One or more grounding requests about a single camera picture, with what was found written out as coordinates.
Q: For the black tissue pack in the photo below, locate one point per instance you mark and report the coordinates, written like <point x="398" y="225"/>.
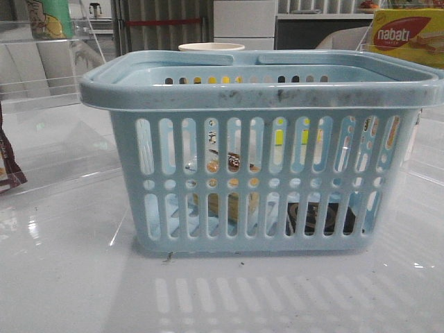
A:
<point x="311" y="219"/>

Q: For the light blue plastic basket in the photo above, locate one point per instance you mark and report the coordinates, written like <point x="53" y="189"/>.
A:
<point x="215" y="145"/>

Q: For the white cabinet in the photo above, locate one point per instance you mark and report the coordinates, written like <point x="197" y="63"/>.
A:
<point x="250" y="23"/>

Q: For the red barrier belt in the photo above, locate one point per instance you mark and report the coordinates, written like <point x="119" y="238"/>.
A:
<point x="168" y="22"/>

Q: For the left clear acrylic shelf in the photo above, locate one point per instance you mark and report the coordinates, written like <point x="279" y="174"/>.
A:
<point x="57" y="142"/>

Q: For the brown snack packet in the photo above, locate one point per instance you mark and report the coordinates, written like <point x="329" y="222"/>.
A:
<point x="11" y="174"/>

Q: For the fruit plate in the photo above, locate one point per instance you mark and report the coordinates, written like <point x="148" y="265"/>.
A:
<point x="368" y="5"/>

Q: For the green cartoon can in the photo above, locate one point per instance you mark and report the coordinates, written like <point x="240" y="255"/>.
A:
<point x="50" y="19"/>

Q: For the yellow nabati wafer box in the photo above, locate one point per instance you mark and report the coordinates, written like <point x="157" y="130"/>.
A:
<point x="415" y="35"/>

